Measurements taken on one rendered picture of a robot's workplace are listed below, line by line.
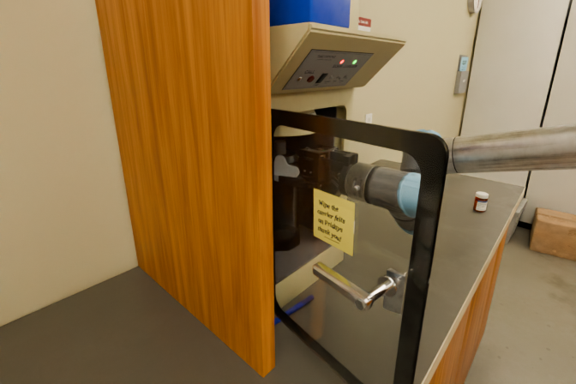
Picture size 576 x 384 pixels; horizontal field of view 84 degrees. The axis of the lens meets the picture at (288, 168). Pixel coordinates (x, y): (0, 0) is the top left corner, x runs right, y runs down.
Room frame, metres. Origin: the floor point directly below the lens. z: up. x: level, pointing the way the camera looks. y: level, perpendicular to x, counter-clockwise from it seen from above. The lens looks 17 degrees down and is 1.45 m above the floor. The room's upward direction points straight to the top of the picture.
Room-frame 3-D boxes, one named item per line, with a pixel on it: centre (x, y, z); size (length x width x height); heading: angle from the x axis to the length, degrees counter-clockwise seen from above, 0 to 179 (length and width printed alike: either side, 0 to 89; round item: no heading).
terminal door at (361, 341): (0.41, -0.06, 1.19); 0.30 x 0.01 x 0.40; 39
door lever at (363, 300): (0.34, -0.08, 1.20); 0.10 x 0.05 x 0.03; 39
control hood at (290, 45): (0.62, -0.09, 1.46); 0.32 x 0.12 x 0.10; 138
